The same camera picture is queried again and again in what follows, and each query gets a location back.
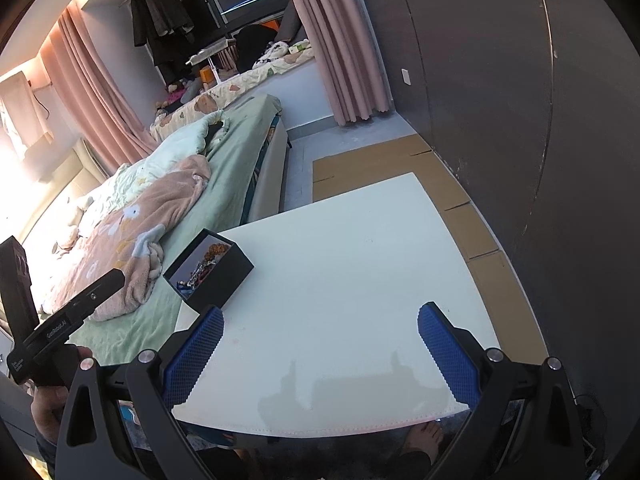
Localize right pink curtain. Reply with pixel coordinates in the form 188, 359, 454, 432
293, 0, 390, 126

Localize person's left hand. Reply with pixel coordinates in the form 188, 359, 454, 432
29, 344, 94, 446

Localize hanging dark clothes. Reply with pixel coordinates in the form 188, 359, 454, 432
130, 0, 194, 66

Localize floral window seat cushion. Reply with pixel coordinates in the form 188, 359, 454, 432
149, 39, 314, 143

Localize flat brown cardboard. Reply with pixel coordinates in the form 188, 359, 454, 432
312, 134, 548, 364

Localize person's bare foot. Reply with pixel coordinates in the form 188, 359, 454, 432
401, 420, 444, 464

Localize left pink curtain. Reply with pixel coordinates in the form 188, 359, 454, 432
40, 1, 157, 174

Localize green sheet bed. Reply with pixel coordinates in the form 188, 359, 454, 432
26, 94, 282, 364

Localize pink duck fleece blanket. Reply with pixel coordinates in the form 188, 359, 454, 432
52, 155, 212, 322

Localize pink curtain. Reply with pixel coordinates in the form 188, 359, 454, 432
40, 1, 157, 174
293, 0, 390, 126

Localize black jewelry box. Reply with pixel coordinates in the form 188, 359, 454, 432
163, 229, 254, 313

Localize dark brown wardrobe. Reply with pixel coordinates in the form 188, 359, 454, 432
364, 0, 639, 458

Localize white wall switch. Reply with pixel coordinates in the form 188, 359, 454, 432
401, 68, 412, 86

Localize blue bead tassel bracelet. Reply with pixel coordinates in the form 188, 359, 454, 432
171, 259, 216, 291

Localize pale green pillow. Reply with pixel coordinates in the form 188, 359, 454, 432
113, 112, 222, 202

